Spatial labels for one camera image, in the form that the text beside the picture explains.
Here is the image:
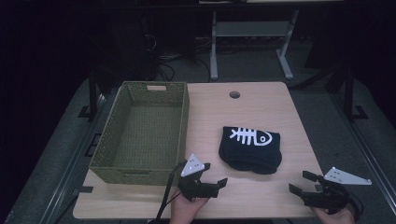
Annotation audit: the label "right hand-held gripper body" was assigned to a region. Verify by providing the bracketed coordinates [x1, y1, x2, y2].
[301, 166, 373, 216]

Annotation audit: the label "grey metal desk frame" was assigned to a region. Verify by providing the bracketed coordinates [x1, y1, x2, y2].
[209, 9, 301, 81]

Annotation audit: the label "person's right hand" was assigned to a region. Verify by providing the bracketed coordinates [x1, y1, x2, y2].
[310, 204, 357, 224]

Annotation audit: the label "black floor cables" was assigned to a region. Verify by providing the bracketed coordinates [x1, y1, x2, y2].
[146, 32, 213, 82]

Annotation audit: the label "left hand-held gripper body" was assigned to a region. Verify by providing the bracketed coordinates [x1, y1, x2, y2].
[177, 153, 220, 202]

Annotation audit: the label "black metal stand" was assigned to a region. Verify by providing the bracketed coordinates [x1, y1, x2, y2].
[78, 66, 106, 122]
[340, 63, 370, 123]

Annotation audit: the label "black folded fishbone-print garment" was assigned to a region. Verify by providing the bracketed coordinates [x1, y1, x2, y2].
[218, 125, 283, 175]

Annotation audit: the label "person's left hand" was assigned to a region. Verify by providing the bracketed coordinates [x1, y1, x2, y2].
[169, 189, 210, 224]

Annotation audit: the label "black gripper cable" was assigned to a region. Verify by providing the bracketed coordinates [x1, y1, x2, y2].
[347, 195, 364, 220]
[154, 160, 189, 222]

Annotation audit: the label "green woven basket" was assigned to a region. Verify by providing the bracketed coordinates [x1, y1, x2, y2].
[89, 80, 191, 187]

